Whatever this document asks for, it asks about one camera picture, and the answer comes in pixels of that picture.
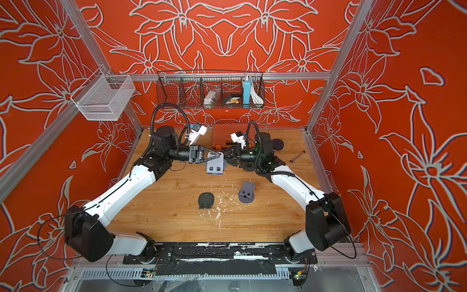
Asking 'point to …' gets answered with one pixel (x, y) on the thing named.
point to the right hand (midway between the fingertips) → (215, 159)
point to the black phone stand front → (205, 200)
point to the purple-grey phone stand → (216, 166)
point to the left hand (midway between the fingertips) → (217, 157)
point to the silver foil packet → (211, 98)
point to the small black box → (231, 99)
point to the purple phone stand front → (247, 194)
